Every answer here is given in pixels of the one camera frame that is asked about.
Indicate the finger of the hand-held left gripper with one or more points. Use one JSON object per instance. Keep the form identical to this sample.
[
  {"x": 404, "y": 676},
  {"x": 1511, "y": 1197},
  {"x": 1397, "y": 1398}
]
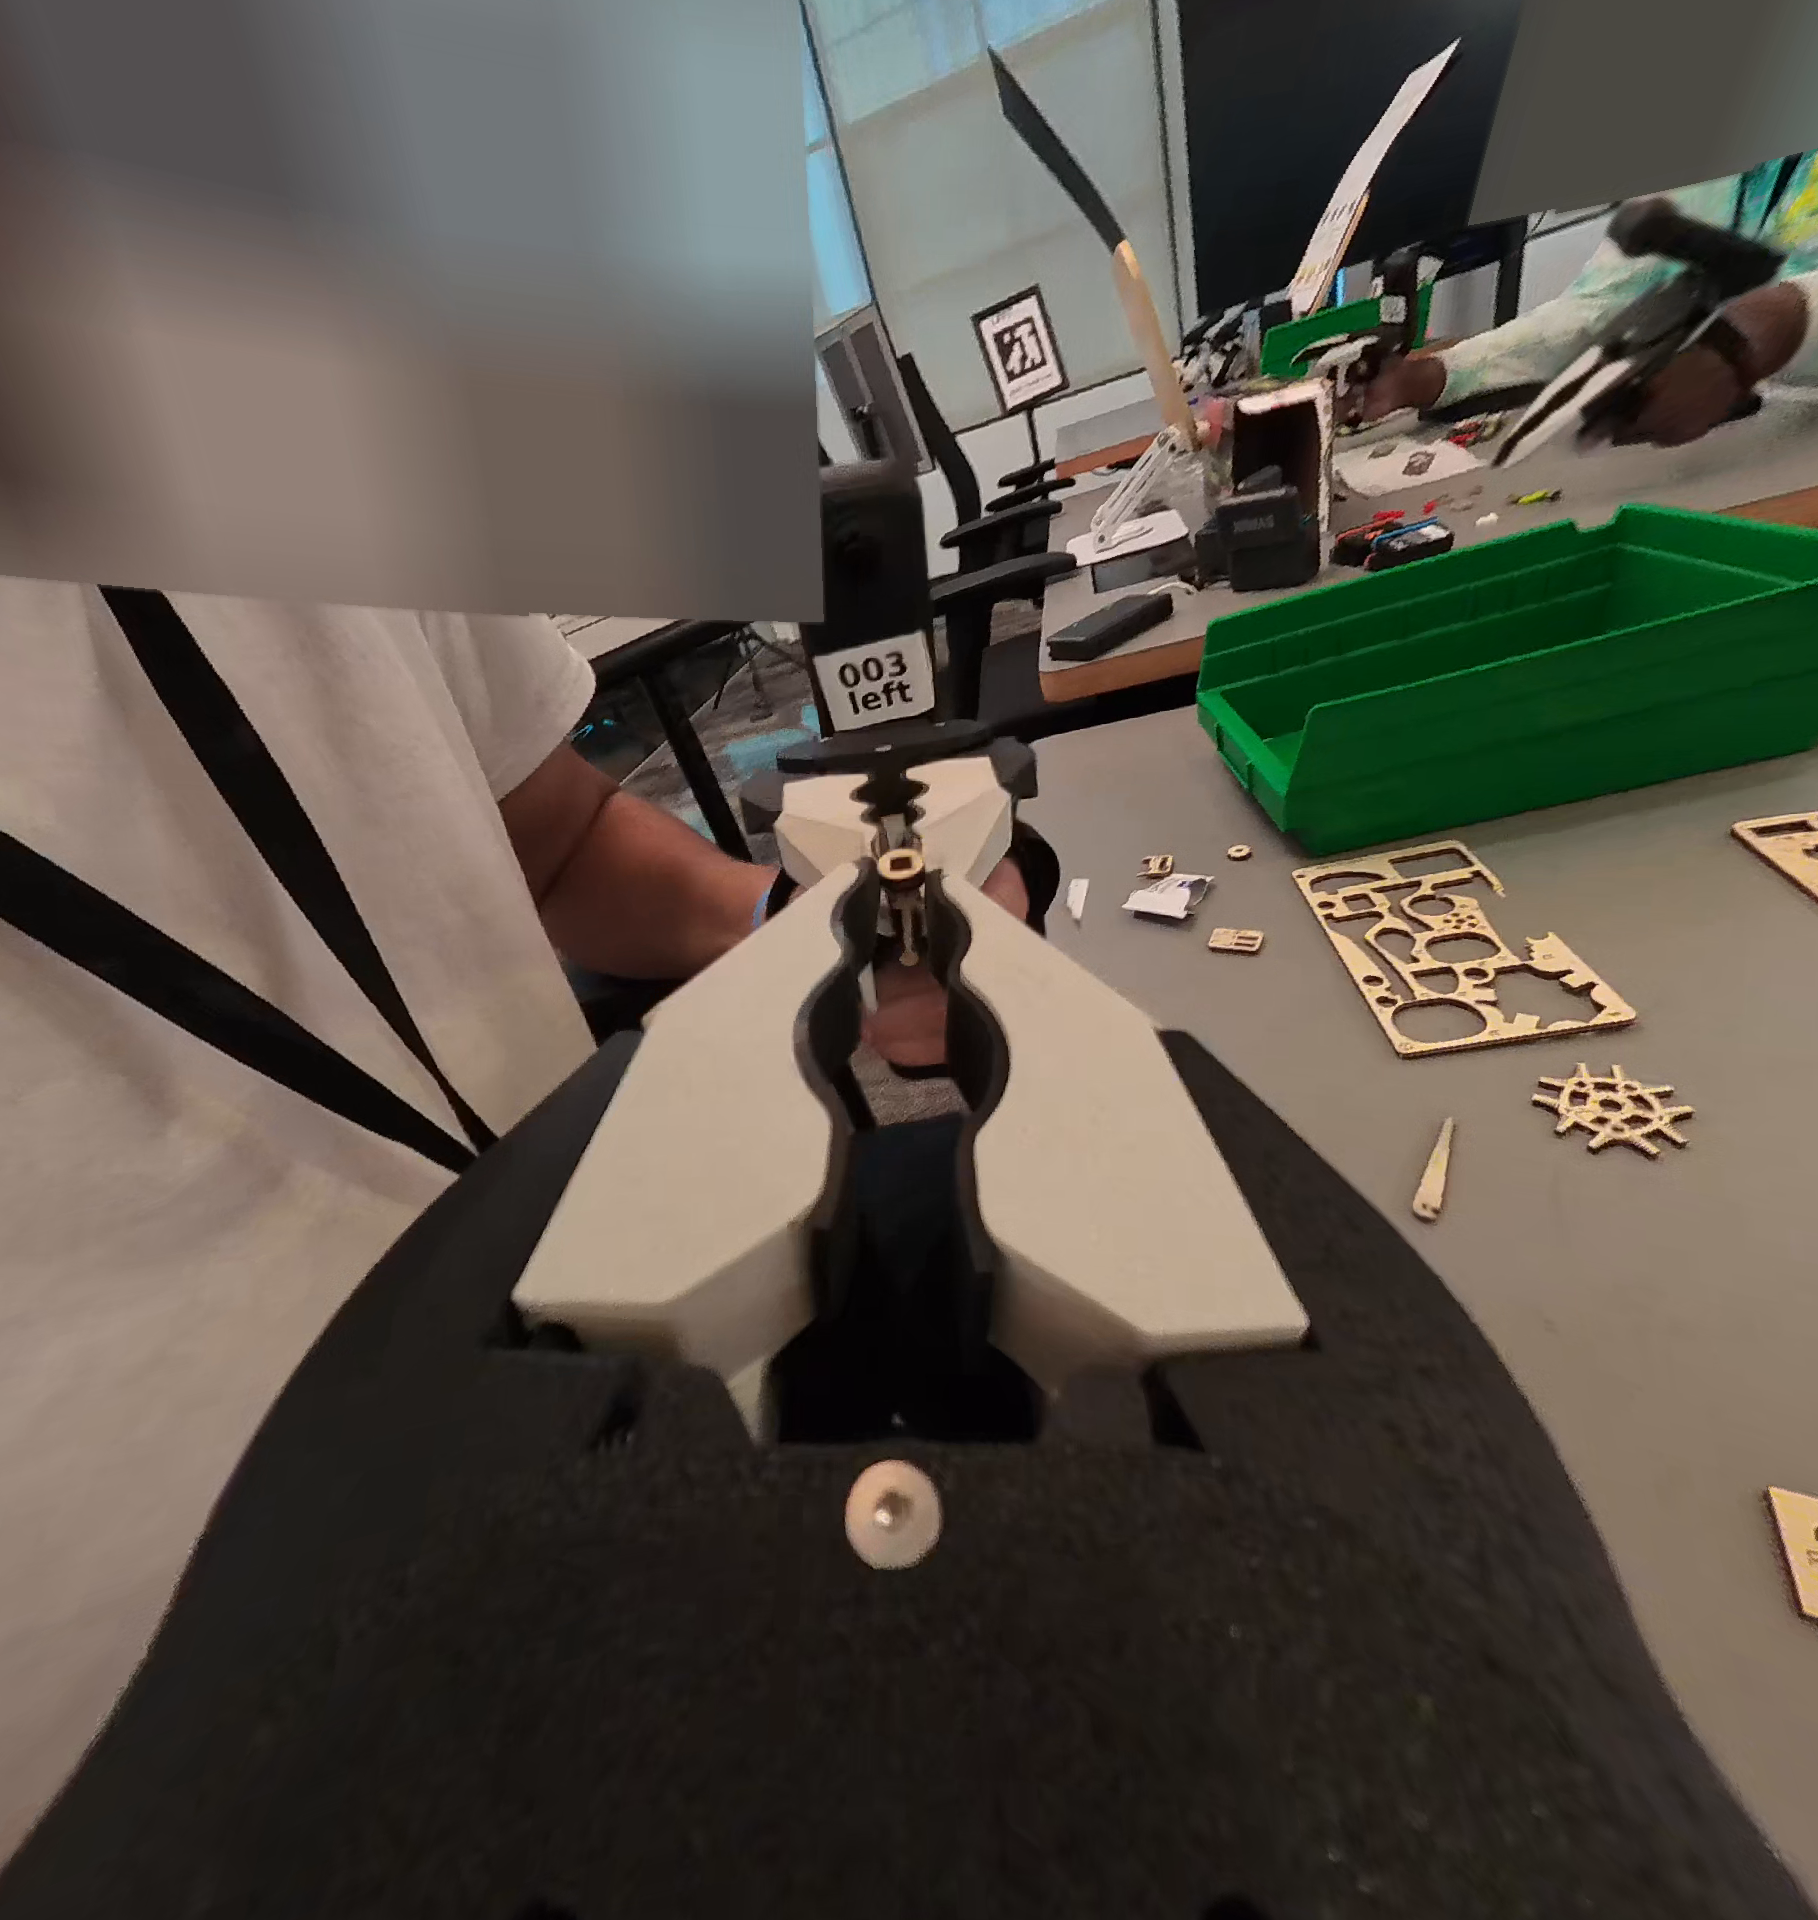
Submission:
[
  {"x": 969, "y": 819},
  {"x": 819, "y": 824}
]

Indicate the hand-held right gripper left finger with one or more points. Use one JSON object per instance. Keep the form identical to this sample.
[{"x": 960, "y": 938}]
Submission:
[{"x": 688, "y": 1181}]

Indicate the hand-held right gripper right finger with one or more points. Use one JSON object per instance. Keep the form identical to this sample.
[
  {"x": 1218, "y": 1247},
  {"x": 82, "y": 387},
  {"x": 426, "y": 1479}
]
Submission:
[{"x": 1136, "y": 1181}]

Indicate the small wooden axle pin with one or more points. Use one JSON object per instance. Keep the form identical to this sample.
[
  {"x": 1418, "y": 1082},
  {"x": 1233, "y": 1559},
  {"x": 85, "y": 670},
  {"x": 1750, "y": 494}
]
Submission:
[{"x": 907, "y": 863}]

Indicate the person's left forearm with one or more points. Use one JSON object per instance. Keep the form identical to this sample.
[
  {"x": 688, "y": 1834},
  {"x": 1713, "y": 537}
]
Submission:
[{"x": 654, "y": 900}]

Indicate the grey desk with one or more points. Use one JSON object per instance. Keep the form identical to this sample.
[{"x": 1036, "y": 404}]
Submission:
[{"x": 1602, "y": 1352}]

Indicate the person's left hand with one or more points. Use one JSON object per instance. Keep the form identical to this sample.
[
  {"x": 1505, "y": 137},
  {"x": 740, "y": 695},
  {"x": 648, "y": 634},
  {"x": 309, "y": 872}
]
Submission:
[{"x": 920, "y": 1028}]

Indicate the black office chair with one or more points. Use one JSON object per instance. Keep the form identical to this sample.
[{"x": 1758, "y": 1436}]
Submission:
[
  {"x": 969, "y": 460},
  {"x": 999, "y": 579}
]

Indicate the torn white wrapper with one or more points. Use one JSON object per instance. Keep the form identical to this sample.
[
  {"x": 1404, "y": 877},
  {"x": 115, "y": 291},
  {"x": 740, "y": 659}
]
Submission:
[{"x": 1165, "y": 900}]

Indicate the flat black device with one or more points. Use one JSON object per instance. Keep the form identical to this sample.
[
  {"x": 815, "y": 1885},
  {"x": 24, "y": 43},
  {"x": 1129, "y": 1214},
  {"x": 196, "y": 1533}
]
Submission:
[{"x": 1107, "y": 624}]

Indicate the black white pictogram sign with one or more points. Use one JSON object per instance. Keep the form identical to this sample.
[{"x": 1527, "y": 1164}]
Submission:
[{"x": 1019, "y": 346}]

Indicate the small rectangular wooden piece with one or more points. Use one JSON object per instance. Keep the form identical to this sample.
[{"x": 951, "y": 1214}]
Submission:
[{"x": 1238, "y": 943}]

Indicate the tapered wooden stick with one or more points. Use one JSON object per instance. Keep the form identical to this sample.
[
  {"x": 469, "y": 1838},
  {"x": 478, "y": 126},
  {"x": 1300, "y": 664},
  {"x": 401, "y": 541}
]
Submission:
[{"x": 1433, "y": 1181}]

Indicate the wooden paddle stick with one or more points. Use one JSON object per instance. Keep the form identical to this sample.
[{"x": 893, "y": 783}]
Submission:
[{"x": 1152, "y": 330}]

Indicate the small black box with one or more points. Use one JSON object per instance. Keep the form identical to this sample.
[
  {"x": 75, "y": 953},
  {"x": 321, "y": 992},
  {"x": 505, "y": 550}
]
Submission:
[{"x": 1269, "y": 541}]

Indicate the open cardboard box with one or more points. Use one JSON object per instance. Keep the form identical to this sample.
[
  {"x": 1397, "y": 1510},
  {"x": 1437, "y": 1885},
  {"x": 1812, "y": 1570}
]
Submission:
[{"x": 1285, "y": 440}]

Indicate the wooden spoked gear wheel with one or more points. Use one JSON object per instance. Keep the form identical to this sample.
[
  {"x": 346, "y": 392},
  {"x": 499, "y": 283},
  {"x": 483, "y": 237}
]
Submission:
[{"x": 1616, "y": 1111}]

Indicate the green plastic bin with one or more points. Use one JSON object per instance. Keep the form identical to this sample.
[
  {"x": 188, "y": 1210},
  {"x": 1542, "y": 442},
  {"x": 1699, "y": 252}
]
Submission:
[{"x": 1449, "y": 720}]

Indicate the plywood sheet with cutouts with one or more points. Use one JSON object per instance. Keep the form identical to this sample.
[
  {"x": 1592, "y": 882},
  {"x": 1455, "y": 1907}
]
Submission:
[
  {"x": 1769, "y": 841},
  {"x": 1592, "y": 1010}
]

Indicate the black red case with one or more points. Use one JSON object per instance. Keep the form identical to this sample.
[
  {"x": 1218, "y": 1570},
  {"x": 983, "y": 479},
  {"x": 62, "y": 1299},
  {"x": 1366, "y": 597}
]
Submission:
[{"x": 1397, "y": 550}]

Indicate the person's white shirt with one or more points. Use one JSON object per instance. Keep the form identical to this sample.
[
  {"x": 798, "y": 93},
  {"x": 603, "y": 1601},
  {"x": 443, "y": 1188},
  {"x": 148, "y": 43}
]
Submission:
[{"x": 172, "y": 1200}]

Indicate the white paper strip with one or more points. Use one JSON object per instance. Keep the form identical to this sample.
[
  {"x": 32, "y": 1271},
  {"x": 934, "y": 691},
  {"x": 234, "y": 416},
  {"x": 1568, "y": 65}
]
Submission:
[{"x": 1376, "y": 165}]

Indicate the background grey table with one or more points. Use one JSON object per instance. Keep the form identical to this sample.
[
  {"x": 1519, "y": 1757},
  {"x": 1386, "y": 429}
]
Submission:
[{"x": 1644, "y": 483}]

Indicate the square wooden plate with holes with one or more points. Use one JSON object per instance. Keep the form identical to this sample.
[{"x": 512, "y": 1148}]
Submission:
[{"x": 1799, "y": 1524}]

